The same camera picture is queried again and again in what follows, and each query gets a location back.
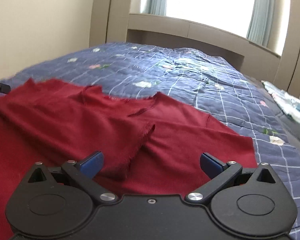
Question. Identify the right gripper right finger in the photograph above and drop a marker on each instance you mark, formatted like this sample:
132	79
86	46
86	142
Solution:
222	175

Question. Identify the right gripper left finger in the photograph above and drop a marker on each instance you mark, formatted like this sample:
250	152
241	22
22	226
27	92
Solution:
81	175

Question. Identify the red long-sleeve sweater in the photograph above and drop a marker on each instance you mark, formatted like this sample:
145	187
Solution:
150	145

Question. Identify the blue plaid floral quilt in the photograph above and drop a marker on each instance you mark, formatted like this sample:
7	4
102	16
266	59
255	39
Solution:
208	83

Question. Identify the light blue patterned cloth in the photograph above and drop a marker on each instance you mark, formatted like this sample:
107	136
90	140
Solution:
289	104

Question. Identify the right blue-grey curtain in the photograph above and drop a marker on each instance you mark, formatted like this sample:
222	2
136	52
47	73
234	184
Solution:
261	22

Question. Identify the bright window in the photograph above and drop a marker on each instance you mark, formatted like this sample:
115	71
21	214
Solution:
233	16

